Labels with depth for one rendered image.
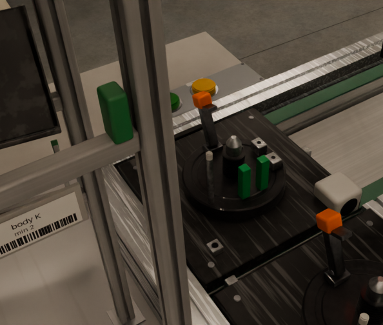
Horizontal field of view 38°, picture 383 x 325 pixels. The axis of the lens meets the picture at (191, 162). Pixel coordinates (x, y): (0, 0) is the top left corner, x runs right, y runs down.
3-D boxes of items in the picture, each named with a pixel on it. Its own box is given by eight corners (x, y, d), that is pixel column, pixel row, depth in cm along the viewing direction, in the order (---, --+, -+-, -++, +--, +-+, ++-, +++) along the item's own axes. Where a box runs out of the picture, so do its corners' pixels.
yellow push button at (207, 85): (187, 92, 94) (187, 82, 93) (207, 84, 95) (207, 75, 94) (200, 104, 91) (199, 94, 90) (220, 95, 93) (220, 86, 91)
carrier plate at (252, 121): (119, 175, 80) (117, 164, 79) (253, 116, 89) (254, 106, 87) (206, 294, 65) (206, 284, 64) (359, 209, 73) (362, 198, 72)
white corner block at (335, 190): (310, 203, 75) (313, 182, 72) (336, 189, 76) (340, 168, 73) (333, 225, 72) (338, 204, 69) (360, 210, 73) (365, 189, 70)
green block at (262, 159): (255, 186, 72) (256, 157, 69) (262, 182, 72) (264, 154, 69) (260, 191, 71) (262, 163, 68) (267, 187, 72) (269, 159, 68)
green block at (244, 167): (237, 194, 71) (237, 166, 68) (245, 190, 71) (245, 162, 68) (242, 200, 70) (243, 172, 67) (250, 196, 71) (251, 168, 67)
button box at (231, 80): (143, 129, 96) (138, 100, 91) (242, 88, 103) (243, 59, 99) (162, 151, 91) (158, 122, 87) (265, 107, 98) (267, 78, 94)
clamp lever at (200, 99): (203, 145, 77) (191, 95, 74) (215, 140, 78) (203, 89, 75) (216, 152, 74) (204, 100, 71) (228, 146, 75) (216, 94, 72)
